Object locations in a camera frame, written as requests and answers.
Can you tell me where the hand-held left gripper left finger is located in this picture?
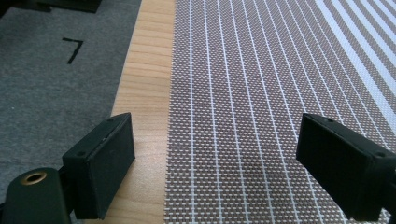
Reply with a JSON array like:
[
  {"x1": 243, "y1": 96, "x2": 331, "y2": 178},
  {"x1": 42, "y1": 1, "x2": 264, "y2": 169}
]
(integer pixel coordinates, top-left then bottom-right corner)
[{"x1": 62, "y1": 112, "x2": 136, "y2": 220}]

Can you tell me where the black stand base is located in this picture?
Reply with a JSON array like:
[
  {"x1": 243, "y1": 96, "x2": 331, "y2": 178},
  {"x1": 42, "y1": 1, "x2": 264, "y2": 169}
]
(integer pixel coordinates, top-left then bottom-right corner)
[{"x1": 0, "y1": 0, "x2": 103, "y2": 19}]

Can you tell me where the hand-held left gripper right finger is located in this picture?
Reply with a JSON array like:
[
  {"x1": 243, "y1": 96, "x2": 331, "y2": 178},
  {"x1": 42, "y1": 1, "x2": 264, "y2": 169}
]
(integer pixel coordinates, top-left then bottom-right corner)
[{"x1": 295, "y1": 112, "x2": 396, "y2": 222}]

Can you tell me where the brown white striped woven placemat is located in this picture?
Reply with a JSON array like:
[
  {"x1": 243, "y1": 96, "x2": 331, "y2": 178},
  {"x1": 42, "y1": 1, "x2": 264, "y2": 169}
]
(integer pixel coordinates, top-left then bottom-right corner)
[{"x1": 163, "y1": 0, "x2": 396, "y2": 224}]

